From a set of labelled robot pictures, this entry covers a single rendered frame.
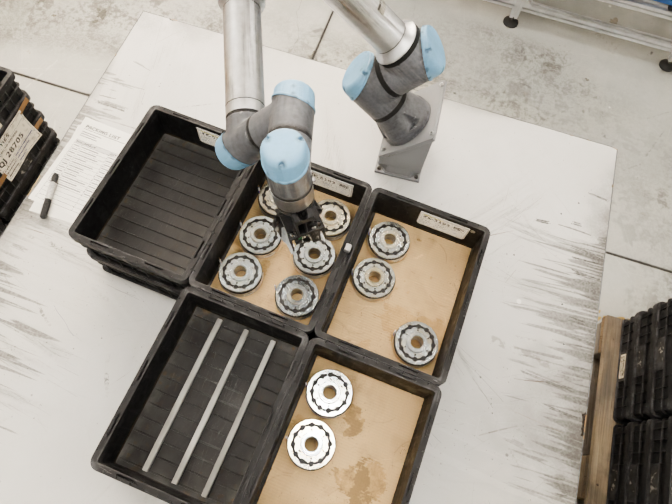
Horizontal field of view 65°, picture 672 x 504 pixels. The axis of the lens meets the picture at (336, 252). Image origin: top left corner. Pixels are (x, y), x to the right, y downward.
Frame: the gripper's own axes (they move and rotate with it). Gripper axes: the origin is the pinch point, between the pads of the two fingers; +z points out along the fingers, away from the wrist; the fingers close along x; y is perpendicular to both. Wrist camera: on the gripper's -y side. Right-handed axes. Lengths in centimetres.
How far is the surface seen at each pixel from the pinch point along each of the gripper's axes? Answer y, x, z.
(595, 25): -94, 184, 99
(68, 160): -60, -51, 23
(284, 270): -0.5, -6.1, 16.7
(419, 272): 12.3, 24.6, 20.1
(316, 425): 36.2, -12.5, 15.0
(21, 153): -97, -77, 53
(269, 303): 6.0, -12.4, 16.5
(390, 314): 19.3, 13.2, 19.5
